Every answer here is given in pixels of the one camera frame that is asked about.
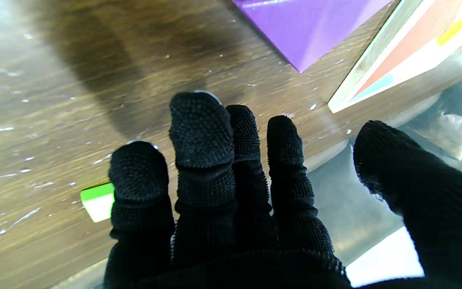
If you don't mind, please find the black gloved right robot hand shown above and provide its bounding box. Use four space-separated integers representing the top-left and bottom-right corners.
103 92 462 289

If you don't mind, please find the small blue tangram triangle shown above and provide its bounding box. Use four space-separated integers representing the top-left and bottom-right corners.
349 73 394 103

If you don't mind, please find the large red tangram triangle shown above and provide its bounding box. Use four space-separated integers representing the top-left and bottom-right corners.
351 0 462 99

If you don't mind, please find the large yellow tangram triangle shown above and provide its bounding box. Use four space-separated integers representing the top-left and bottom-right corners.
436 0 462 46

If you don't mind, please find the green tangram square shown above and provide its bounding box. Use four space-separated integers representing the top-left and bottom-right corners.
80 182 115 223

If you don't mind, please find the purple tangram triangle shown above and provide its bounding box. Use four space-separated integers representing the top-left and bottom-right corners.
231 0 394 73

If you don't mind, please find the square wooden tangram tray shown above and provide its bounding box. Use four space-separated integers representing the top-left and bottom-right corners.
328 0 462 114

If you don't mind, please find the brown sofa cushion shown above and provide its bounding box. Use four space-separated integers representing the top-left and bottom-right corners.
413 113 462 161

